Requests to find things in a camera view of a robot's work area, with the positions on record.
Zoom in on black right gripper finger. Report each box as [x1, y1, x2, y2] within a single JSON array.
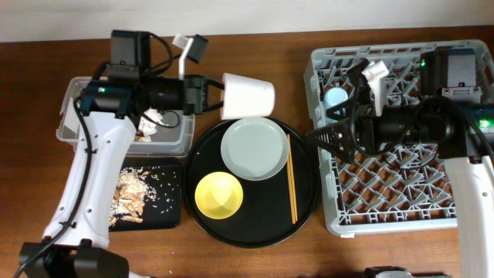
[[326, 98, 357, 120], [306, 119, 356, 163]]

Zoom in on pink cup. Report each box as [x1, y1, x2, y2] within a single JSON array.
[[220, 73, 276, 120]]

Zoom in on black rectangular tray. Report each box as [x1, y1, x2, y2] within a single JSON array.
[[109, 156, 182, 232]]

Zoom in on grey dishwasher rack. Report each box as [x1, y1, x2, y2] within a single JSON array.
[[304, 39, 493, 237]]

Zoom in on grey round plate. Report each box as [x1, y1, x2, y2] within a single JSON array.
[[220, 117, 289, 181]]

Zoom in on blue cup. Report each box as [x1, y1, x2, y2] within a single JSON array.
[[322, 87, 348, 110]]

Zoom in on clear plastic bin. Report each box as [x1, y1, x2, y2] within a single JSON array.
[[56, 76, 195, 158]]

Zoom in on round black tray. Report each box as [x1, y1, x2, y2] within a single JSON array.
[[181, 120, 321, 249]]

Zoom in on yellow bowl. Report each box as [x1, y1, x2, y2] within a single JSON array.
[[194, 171, 244, 220]]

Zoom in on food scraps and shells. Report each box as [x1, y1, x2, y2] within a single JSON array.
[[109, 166, 179, 228]]

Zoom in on gold foil wrapper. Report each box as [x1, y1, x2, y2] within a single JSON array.
[[135, 134, 152, 142]]

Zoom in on white tissue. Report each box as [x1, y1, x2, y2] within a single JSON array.
[[137, 108, 167, 137]]

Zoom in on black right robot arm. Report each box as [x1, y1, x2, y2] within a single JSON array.
[[306, 49, 493, 277]]

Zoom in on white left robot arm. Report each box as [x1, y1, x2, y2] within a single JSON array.
[[17, 30, 215, 277]]

